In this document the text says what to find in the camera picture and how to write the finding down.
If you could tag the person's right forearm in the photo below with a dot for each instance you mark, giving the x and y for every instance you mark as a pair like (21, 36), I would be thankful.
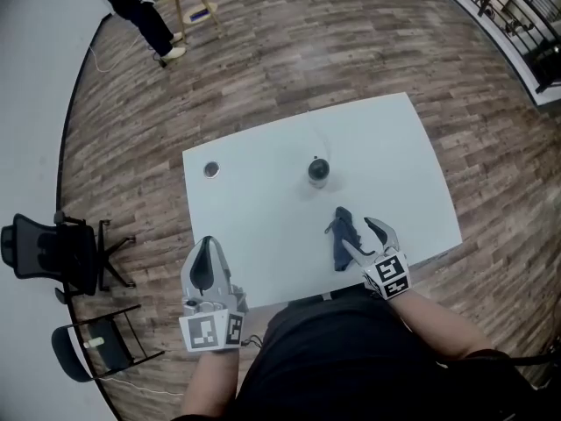
(438, 327)

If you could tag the small white bottle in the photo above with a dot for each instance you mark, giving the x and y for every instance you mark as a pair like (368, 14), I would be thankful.
(94, 342)

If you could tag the person's black clothing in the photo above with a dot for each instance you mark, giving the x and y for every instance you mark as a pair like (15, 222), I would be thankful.
(328, 366)

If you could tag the purple flat item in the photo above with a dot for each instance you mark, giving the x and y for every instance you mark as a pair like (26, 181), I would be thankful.
(199, 14)

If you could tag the black round knob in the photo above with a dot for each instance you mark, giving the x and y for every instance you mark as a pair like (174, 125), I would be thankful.
(317, 169)

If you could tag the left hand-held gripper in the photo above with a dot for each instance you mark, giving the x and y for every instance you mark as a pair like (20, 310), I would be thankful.
(206, 329)

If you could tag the black office chair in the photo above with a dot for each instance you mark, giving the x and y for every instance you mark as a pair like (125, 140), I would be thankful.
(44, 252)

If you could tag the black folding chair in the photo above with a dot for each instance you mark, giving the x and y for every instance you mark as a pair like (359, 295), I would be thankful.
(66, 353)

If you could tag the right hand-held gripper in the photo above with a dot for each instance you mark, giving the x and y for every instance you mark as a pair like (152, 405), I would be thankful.
(390, 274)

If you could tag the dark blue cloth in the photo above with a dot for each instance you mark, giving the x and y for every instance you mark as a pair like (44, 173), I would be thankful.
(344, 235)

